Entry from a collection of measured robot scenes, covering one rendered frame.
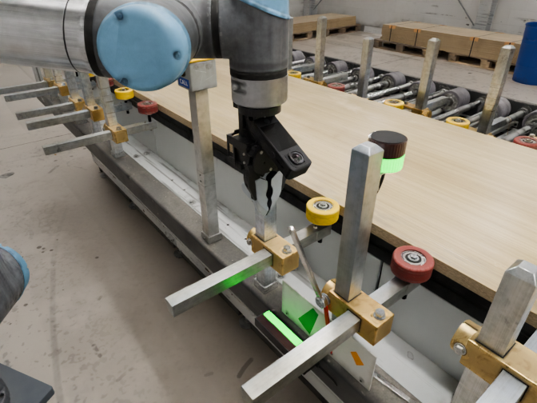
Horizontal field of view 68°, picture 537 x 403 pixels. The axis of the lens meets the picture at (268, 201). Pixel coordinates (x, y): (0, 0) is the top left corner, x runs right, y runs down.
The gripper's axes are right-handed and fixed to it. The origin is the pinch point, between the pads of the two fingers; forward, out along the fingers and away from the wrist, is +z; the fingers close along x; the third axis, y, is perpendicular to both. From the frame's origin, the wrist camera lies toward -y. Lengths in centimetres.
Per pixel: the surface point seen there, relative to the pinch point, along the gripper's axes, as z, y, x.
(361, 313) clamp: 14.3, -19.7, -5.7
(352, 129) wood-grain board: 11, 36, -67
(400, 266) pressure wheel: 11.0, -18.4, -18.2
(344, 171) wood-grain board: 11.3, 15.8, -40.5
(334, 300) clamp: 15.5, -13.6, -5.3
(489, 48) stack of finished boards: 73, 222, -592
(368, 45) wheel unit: -6, 71, -115
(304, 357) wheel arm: 15.2, -19.4, 7.9
